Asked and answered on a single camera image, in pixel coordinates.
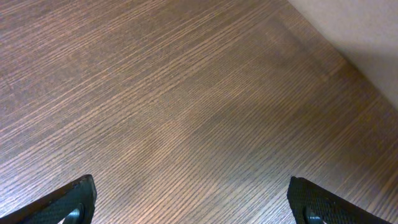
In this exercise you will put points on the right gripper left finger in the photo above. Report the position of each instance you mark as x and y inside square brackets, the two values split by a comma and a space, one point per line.
[72, 203]

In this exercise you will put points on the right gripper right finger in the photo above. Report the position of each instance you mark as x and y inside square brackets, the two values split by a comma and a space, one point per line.
[311, 204]

